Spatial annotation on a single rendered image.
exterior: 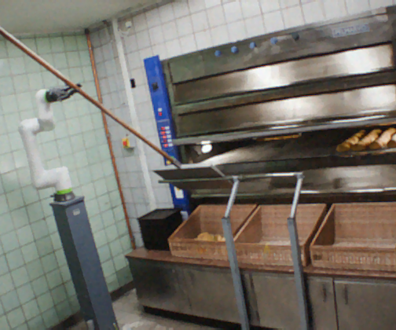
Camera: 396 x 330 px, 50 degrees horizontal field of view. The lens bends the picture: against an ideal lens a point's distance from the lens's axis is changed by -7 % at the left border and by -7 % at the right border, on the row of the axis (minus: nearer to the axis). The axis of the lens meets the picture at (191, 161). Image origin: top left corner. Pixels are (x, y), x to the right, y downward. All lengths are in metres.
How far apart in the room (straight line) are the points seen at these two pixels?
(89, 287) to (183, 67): 1.88
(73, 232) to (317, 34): 2.23
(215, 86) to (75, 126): 1.38
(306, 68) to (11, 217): 2.52
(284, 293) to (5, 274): 2.15
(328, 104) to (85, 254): 2.07
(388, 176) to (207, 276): 1.46
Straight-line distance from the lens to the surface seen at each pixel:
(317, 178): 3.24
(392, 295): 2.77
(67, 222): 3.37
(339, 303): 2.91
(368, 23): 3.00
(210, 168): 3.09
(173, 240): 3.49
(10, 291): 3.80
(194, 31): 3.57
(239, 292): 3.15
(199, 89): 3.58
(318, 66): 3.10
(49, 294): 4.00
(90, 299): 3.55
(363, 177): 3.13
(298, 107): 3.18
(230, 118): 3.46
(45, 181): 3.37
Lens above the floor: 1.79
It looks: 9 degrees down
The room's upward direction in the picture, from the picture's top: 11 degrees counter-clockwise
